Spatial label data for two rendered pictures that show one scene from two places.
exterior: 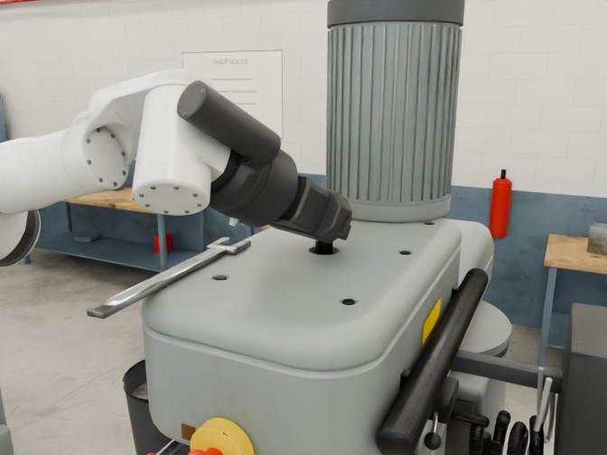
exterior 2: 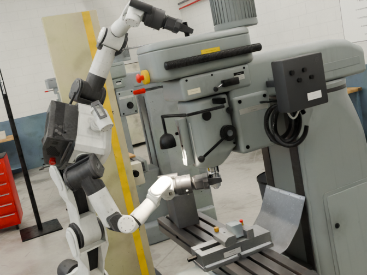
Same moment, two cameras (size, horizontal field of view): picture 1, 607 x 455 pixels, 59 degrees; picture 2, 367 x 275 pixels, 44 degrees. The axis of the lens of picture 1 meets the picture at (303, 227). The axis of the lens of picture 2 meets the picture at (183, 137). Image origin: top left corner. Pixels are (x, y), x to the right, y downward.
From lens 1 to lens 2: 162 cm
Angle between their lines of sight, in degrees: 41
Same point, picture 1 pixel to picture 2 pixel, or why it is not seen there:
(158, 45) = not seen: outside the picture
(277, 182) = (157, 17)
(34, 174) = (117, 25)
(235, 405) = (146, 65)
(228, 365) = (143, 56)
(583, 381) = (274, 72)
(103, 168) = not seen: hidden behind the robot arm
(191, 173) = (131, 16)
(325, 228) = (173, 28)
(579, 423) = (278, 88)
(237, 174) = (146, 16)
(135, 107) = not seen: hidden behind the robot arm
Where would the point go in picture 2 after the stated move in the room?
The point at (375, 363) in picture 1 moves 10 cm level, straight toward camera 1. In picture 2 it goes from (164, 49) to (143, 53)
